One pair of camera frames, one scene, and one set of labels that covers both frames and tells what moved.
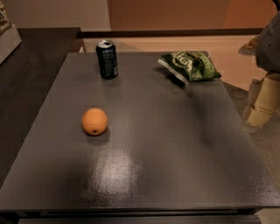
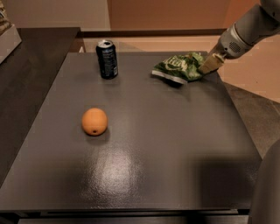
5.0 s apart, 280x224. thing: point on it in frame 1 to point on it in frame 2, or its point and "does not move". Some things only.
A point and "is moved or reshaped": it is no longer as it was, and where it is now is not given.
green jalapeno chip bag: x=189 y=66 is moved or reshaped
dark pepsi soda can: x=108 y=59 does not move
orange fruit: x=94 y=121 does not move
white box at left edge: x=9 y=41 does not move
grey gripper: x=269 y=48 to x=230 y=46
